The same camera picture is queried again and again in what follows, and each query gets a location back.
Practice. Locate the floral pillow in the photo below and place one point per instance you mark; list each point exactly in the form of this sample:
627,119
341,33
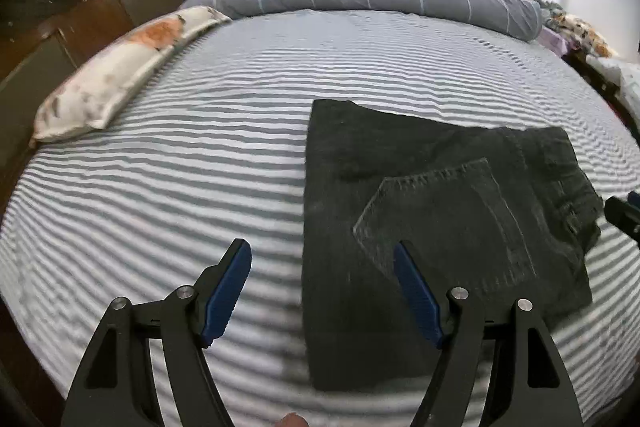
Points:
91,98

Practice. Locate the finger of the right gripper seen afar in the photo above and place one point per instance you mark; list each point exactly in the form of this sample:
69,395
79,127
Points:
624,214

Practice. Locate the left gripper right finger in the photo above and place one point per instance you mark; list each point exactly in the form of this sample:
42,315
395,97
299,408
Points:
528,382

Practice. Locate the dark grey denim pants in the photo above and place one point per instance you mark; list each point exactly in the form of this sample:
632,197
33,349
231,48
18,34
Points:
504,213

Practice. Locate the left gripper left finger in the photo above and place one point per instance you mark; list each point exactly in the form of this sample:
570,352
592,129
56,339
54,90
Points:
114,383

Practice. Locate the grey white striped bed sheet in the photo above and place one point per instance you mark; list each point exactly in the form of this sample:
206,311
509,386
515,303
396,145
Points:
212,149

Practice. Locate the pile of patterned bedding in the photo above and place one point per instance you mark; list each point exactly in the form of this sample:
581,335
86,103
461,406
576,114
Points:
579,34

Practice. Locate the carved wooden headboard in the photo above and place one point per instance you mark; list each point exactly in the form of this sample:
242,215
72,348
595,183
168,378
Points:
42,43

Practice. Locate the person's left hand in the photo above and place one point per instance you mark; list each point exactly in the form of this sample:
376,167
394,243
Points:
292,420

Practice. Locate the white dotted cloth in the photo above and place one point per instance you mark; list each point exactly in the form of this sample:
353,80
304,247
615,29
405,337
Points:
625,77

